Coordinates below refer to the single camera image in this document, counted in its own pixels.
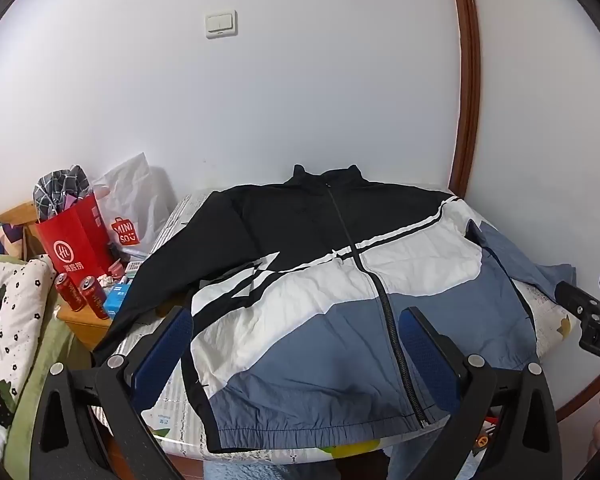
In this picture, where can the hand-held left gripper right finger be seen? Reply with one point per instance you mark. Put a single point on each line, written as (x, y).
(427, 355)

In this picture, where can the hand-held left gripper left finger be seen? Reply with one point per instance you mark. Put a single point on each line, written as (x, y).
(162, 347)

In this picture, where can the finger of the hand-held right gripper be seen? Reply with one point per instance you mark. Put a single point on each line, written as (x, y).
(577, 297)

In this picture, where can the black white blue jacket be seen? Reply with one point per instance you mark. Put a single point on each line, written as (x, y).
(300, 280)

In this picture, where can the blue carton box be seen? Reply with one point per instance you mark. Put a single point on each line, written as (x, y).
(117, 299)

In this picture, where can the fruit printed tablecloth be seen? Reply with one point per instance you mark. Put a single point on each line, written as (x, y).
(180, 425)

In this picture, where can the red drink can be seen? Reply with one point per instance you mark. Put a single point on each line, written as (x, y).
(94, 297)
(70, 291)

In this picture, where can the pink jar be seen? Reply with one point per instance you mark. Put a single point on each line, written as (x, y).
(115, 273)

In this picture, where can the white printed box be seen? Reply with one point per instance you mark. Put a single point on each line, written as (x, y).
(132, 264)

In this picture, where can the red paper bag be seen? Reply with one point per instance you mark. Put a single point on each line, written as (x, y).
(72, 240)

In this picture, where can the white plastic bag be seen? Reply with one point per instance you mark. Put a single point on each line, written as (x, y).
(130, 195)

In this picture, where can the white floral quilt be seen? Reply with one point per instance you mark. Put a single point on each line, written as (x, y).
(10, 310)

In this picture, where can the grey plaid cloth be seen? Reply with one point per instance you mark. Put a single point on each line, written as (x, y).
(55, 187)

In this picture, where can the brown wooden door frame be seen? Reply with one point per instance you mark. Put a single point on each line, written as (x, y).
(467, 85)

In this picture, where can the white light switch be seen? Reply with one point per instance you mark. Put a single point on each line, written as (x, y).
(222, 24)

